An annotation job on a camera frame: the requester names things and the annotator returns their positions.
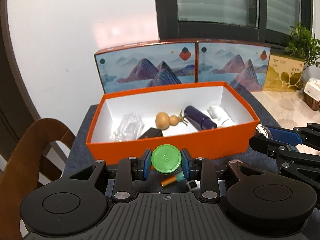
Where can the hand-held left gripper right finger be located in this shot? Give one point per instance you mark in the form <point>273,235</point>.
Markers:
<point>185,163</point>

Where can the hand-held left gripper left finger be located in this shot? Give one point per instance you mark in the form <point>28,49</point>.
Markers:
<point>147,164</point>

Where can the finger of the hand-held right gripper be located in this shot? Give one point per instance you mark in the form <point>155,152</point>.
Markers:
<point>275,147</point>
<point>287,135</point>

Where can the green plastic cap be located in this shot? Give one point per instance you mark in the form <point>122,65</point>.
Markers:
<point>165,158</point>

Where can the orange cardboard box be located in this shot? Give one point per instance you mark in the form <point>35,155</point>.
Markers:
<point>175,147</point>

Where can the silver foil ball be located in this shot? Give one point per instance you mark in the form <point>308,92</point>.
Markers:
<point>262,130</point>

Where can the black rectangular mount block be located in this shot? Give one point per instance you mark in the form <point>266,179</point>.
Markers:
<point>151,133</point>

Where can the purple cylinder tube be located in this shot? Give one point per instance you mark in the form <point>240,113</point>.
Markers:
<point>198,118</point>

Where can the tan dried gourd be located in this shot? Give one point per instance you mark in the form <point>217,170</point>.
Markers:
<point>165,120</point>

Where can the white oval device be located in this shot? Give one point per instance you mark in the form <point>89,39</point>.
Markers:
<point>220,116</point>

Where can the gold teal battery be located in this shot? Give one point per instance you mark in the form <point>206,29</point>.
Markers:
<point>171,180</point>

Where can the yellow gold carton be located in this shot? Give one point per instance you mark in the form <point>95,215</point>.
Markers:
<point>282,75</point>

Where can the green potted plant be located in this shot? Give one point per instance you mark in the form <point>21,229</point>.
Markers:
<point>302,45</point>

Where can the brown wooden chair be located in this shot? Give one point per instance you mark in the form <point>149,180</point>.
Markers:
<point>32,142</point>

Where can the dark window frame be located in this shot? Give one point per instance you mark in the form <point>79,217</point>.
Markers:
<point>220,5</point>

